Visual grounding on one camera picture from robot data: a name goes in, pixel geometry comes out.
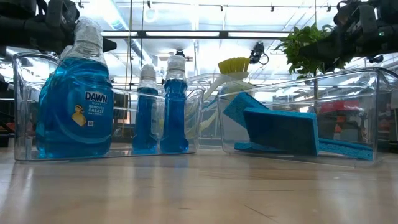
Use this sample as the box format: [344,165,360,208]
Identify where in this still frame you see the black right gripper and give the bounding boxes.
[298,1,384,71]

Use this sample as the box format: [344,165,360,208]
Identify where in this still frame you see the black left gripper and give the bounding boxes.
[37,0,118,54]

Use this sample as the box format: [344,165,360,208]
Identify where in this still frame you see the blue Dawn dish soap bottle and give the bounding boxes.
[44,17,115,159]
[35,45,75,156]
[159,54,190,154]
[131,63,160,156]

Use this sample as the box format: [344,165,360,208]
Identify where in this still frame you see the green potted plant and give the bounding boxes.
[275,22,354,103]

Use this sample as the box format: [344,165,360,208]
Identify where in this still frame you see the red storage bins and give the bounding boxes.
[319,101,360,114]

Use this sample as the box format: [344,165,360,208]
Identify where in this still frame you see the clear plastic bin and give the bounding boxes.
[215,67,398,167]
[12,52,205,162]
[186,72,259,147]

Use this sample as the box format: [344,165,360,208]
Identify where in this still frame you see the black overhead light bar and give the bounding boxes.
[101,30,292,40]

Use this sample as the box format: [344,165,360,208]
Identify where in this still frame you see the black hanging cable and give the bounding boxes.
[126,0,134,94]

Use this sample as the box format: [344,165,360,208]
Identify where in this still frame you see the silver ceiling duct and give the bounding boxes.
[111,0,153,65]

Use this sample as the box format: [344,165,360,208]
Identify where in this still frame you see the white cable loop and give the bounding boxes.
[142,6,159,24]

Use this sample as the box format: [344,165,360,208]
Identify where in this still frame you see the black hanging camera unit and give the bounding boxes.
[248,42,270,65]

